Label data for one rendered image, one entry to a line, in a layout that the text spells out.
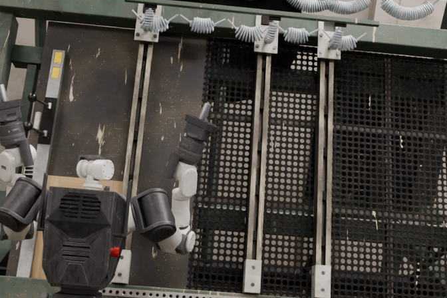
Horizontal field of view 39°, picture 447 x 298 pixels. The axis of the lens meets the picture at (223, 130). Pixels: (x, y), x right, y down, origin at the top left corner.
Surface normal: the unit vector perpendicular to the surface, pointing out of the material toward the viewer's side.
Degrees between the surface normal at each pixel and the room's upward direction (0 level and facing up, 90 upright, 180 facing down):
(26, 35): 90
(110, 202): 67
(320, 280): 59
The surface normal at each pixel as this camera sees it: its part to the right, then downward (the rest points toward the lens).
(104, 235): 0.05, 0.08
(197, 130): -0.47, -0.07
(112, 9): 0.08, -0.30
